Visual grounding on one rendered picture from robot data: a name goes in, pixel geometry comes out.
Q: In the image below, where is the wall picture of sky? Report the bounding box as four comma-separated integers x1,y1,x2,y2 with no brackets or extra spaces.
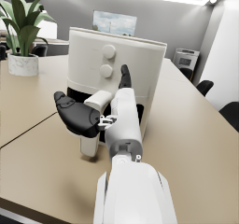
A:
91,9,138,37

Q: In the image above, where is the black office chair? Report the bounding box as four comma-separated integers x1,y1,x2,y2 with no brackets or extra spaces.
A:
195,79,215,97
218,101,239,133
178,66,194,82
31,44,49,58
0,44,7,62

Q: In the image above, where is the potted green plant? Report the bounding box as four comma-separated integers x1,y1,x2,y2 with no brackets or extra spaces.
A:
0,0,57,77

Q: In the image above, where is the white printer cabinet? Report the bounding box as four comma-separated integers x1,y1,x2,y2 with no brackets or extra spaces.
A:
173,47,201,72

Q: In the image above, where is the pale air fryer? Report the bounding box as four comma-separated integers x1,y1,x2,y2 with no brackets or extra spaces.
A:
65,26,168,158

